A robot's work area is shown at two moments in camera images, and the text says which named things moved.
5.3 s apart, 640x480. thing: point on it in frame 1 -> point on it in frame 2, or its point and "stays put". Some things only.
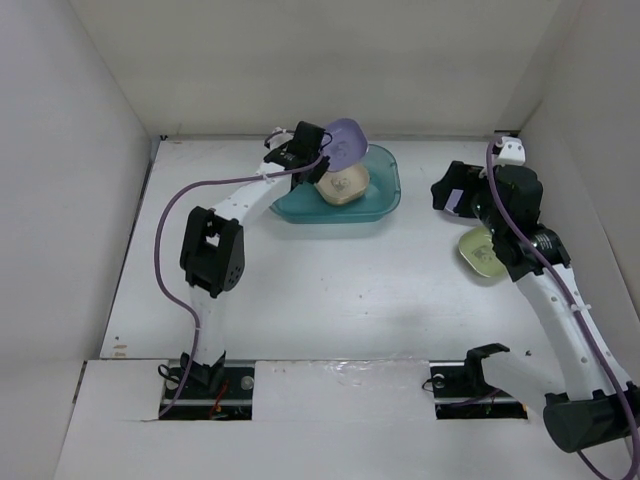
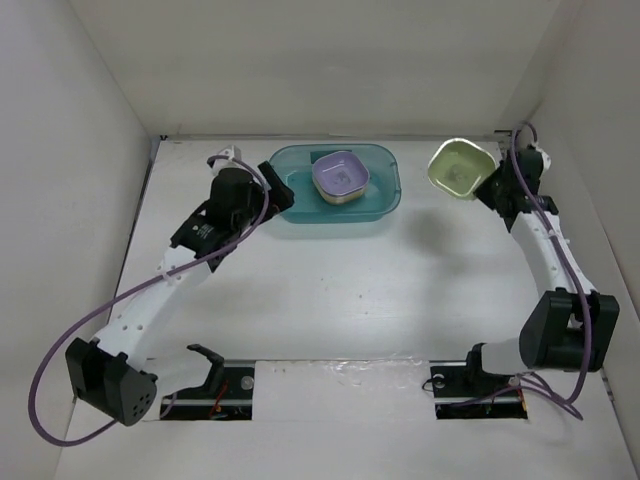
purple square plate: (345, 143) -> (340, 173)
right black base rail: (461, 393) stays put
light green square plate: (476, 246) -> (459, 166)
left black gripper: (321, 169) -> (280, 196)
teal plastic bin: (305, 204) stays put
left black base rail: (232, 398) stays put
